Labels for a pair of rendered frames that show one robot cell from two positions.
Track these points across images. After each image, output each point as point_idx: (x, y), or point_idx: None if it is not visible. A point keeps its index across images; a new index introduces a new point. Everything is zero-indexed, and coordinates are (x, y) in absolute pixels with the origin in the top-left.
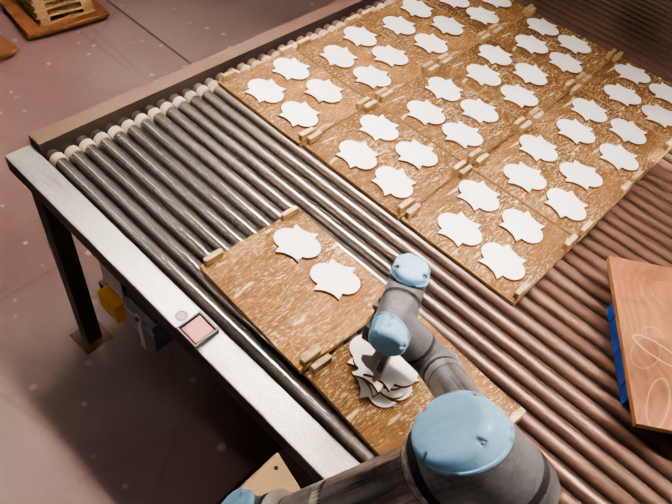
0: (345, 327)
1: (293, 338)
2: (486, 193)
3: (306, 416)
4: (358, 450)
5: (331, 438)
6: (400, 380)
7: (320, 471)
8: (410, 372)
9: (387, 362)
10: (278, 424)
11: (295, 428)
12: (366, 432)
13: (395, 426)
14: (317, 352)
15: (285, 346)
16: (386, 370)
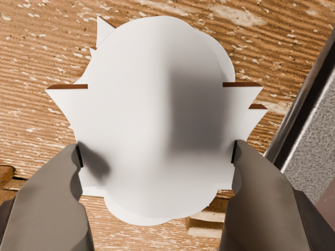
0: (109, 211)
1: (188, 246)
2: None
3: (293, 161)
4: (330, 48)
5: (319, 107)
6: (198, 75)
7: None
8: (136, 60)
9: (279, 233)
10: (323, 182)
11: (321, 161)
12: (303, 58)
13: (256, 0)
14: (201, 229)
15: (207, 246)
16: (191, 138)
